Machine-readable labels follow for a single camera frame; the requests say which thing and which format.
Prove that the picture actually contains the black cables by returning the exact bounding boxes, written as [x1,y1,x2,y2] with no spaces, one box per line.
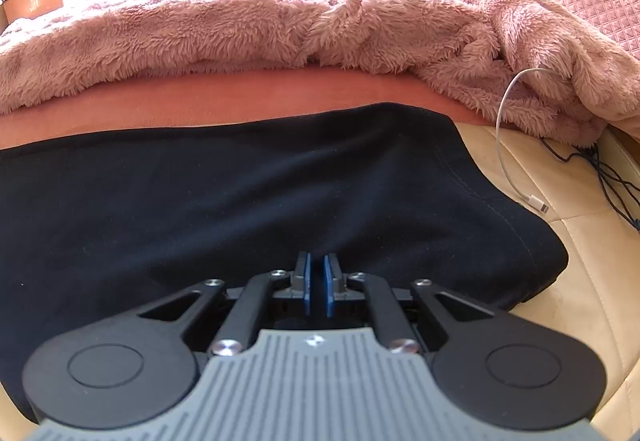
[540,136,640,233]

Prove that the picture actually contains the black pants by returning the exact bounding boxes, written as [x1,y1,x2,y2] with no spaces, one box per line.
[0,102,570,423]

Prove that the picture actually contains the pink fluffy blanket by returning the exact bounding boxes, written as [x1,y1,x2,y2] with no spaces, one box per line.
[0,0,640,148]

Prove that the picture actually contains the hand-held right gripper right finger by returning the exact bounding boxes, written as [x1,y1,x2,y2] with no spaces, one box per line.
[323,253,505,356]

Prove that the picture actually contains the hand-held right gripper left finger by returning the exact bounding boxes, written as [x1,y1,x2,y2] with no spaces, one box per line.
[134,251,313,356]

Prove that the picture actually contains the white charging cable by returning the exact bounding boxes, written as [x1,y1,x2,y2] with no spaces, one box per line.
[496,67,552,214]

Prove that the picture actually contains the salmon bed sheet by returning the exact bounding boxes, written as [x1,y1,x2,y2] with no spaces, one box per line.
[0,68,496,152]

